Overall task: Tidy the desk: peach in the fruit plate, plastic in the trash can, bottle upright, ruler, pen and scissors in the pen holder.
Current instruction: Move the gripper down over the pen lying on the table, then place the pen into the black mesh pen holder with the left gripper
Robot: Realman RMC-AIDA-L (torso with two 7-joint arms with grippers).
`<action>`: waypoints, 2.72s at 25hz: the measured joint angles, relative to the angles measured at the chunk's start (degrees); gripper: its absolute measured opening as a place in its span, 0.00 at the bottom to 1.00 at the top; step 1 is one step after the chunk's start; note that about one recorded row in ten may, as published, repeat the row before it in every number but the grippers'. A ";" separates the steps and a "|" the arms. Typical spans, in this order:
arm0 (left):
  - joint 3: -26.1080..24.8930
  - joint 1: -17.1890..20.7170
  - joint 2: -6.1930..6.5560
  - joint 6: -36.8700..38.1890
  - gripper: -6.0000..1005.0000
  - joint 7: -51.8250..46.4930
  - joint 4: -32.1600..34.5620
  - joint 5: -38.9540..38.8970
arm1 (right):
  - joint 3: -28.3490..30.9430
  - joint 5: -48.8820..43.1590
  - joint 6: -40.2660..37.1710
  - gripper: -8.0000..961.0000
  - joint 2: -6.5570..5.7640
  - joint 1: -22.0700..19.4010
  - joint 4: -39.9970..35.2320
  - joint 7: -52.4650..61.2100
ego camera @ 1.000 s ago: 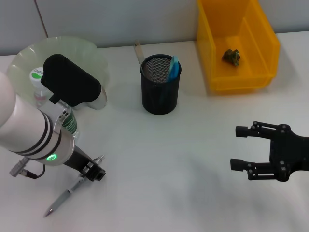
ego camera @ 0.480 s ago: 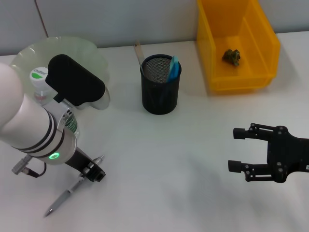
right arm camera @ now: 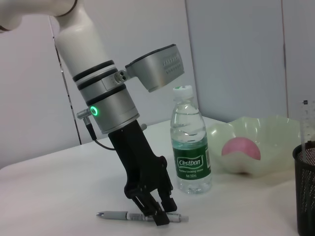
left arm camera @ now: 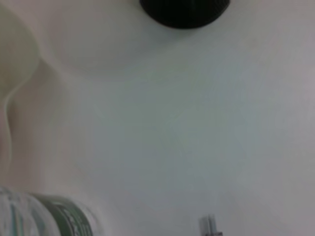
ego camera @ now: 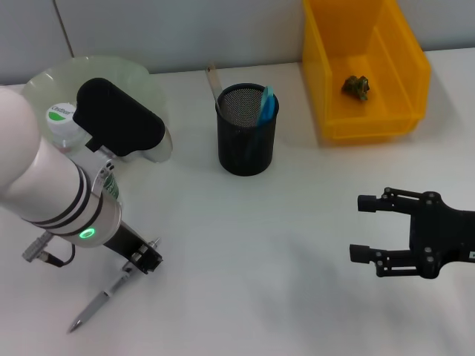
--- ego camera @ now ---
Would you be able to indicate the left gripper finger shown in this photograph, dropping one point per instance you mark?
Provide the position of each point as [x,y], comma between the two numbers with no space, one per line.
[139,257]
[154,257]

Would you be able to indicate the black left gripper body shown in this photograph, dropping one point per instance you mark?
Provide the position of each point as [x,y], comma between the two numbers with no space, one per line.
[124,241]

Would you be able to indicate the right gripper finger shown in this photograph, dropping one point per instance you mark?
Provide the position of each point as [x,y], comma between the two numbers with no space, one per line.
[360,253]
[369,204]

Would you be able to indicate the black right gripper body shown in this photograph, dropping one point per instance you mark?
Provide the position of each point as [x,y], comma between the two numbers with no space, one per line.
[445,237]

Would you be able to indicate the silver ballpoint pen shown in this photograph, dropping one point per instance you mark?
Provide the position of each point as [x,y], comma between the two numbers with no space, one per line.
[96,304]

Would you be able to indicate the blue scissors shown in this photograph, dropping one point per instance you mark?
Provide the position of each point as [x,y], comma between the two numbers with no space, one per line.
[268,107]

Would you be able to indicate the clear water bottle green label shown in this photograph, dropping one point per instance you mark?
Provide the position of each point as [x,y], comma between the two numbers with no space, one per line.
[59,115]

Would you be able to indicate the clear plastic ruler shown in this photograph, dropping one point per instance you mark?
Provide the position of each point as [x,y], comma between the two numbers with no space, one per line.
[214,83]

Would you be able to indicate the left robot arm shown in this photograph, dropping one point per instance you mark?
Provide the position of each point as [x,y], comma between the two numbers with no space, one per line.
[44,178]

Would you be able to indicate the black mesh pen holder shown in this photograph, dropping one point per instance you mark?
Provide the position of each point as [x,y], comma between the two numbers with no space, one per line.
[245,155]

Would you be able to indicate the pale green wavy fruit plate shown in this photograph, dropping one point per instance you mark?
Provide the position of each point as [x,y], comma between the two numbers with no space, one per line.
[122,78]

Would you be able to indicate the yellow plastic storage bin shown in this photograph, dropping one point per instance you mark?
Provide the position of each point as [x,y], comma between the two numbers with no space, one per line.
[323,92]

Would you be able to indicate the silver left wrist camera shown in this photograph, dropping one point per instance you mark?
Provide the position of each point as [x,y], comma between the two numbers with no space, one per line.
[118,118]

